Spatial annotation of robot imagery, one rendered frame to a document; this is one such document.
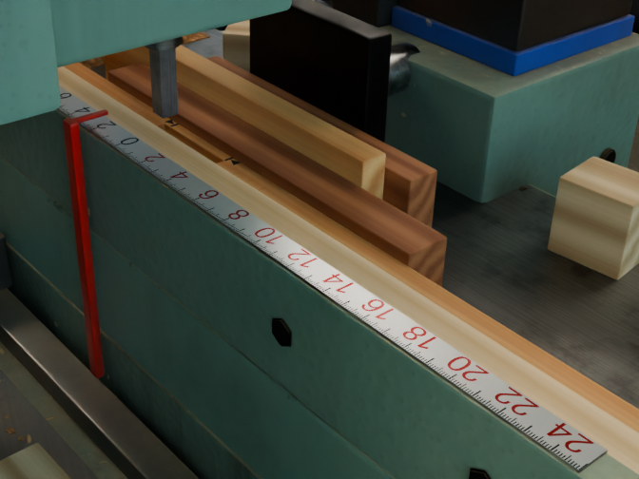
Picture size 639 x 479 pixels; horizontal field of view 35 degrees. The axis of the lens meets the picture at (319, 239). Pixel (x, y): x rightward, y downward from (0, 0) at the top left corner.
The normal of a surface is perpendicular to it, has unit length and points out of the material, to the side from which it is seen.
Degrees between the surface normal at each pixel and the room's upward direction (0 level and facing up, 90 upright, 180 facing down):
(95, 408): 0
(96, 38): 90
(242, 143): 0
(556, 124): 90
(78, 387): 0
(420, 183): 90
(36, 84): 90
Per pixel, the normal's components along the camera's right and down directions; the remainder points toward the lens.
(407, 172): 0.03, -0.85
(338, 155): -0.76, 0.32
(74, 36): 0.65, 0.42
